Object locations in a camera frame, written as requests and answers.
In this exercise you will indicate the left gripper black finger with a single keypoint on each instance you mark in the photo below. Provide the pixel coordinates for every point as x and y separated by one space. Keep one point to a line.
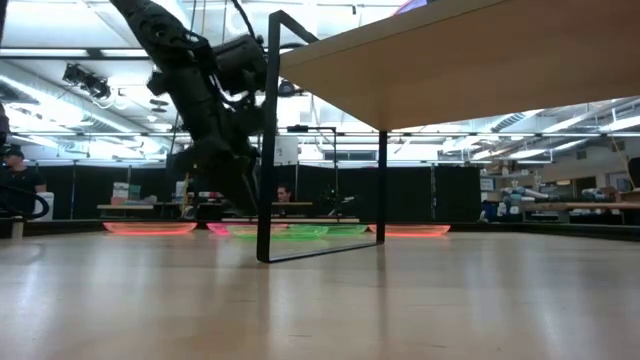
226 187
247 192

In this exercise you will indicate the translucent pink plate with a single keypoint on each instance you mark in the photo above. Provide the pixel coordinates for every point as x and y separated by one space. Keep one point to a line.
217 228
415 5

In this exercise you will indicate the translucent green plate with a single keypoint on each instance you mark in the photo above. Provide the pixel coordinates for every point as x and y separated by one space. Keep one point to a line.
350 229
300 232

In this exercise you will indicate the translucent orange plate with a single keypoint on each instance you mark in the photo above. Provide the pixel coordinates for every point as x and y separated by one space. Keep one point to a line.
415 230
150 229

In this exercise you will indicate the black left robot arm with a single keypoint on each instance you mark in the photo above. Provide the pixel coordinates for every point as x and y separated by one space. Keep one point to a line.
165 30

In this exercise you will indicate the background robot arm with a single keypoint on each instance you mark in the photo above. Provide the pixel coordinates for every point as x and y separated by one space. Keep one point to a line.
332 202

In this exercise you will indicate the wooden shelf with black legs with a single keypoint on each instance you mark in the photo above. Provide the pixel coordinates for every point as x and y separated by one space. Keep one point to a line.
450 65

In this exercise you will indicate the person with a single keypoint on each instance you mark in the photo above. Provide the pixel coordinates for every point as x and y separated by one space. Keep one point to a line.
20 180
285 194

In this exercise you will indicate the white panel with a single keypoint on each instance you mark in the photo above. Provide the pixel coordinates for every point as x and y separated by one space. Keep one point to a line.
286 150

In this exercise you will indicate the stacked boxes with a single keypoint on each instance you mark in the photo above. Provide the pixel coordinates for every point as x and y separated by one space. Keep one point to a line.
125 192

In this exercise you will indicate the black ceiling spotlight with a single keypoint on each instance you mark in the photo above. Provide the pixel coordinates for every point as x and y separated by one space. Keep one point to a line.
87 80

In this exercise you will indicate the black curtain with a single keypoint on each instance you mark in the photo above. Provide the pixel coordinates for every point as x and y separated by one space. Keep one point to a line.
425 192

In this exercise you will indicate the wooden workbench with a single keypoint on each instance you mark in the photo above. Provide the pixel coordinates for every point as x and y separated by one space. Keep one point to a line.
575 206

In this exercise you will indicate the black aluminium table frame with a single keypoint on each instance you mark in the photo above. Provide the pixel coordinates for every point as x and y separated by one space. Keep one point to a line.
550 227

